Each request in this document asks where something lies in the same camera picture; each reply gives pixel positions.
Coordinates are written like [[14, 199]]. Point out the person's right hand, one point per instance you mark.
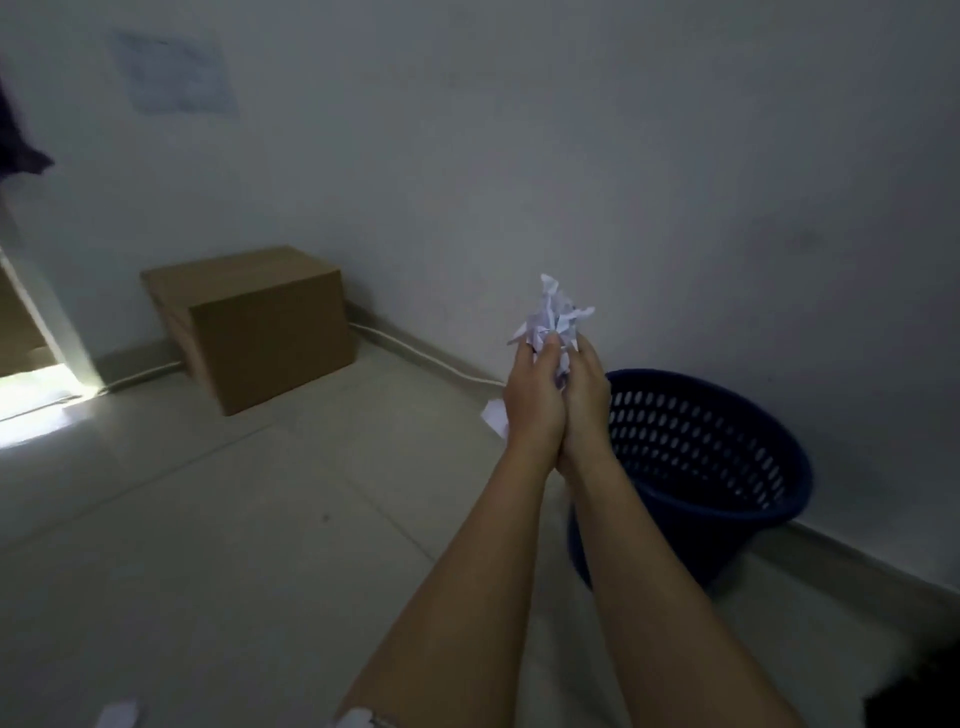
[[586, 409]]

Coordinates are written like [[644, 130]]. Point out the person's left hand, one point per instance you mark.
[[534, 401]]

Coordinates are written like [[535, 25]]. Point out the person's left thumb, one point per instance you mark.
[[551, 356]]

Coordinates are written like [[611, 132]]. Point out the person's right thumb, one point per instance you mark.
[[583, 358]]

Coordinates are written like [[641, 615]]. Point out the white paper ball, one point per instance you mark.
[[551, 319]]

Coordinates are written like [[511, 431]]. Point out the person's right forearm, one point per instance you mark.
[[660, 600]]

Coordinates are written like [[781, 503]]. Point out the person's left forearm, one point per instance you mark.
[[469, 592]]

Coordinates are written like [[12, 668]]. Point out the blue perforated plastic basket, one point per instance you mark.
[[697, 469]]

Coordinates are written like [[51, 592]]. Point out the brown cardboard box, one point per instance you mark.
[[251, 326]]

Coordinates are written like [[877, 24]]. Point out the black object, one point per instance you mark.
[[911, 694]]

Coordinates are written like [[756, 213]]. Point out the wooden door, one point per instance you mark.
[[19, 330]]

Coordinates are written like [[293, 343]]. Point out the small white paper scrap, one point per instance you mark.
[[116, 715]]

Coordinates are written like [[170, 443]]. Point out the dark hanging cloth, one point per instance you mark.
[[19, 146]]

